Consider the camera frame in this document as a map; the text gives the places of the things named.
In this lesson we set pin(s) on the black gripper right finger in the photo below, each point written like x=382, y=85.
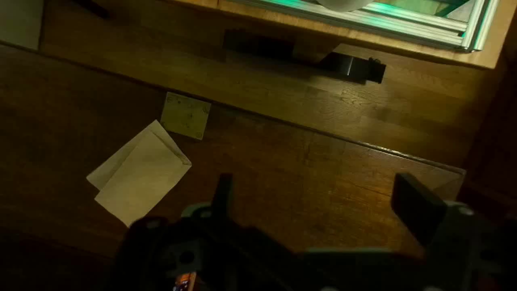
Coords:
x=419, y=208

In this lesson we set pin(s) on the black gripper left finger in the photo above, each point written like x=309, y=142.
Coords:
x=222, y=194

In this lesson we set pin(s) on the dark wooden secretary cabinet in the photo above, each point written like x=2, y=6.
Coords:
x=324, y=187

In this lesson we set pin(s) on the tan paper pad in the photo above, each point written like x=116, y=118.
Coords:
x=143, y=182

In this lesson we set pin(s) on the small beige square card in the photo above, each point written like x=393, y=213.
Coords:
x=187, y=114

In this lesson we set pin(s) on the beige paper envelope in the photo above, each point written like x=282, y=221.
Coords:
x=116, y=166

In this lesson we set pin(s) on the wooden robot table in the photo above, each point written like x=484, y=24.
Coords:
x=498, y=37

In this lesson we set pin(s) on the aluminium frame rail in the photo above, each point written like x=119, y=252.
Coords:
x=421, y=24

